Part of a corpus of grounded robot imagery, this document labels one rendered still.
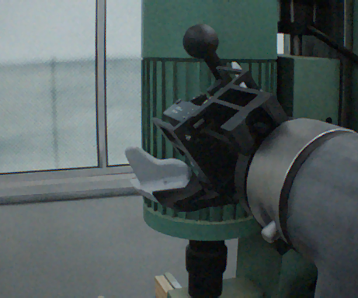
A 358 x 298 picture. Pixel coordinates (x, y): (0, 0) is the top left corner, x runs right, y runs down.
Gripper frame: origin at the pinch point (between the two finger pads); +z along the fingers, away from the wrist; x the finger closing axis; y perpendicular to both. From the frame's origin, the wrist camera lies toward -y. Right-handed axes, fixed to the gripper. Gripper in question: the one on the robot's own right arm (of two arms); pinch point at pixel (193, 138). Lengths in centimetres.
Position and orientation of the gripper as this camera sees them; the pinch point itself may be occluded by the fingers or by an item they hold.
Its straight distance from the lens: 48.3
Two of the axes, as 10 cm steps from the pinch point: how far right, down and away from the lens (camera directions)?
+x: -7.6, 6.3, -1.4
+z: -3.4, -2.1, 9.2
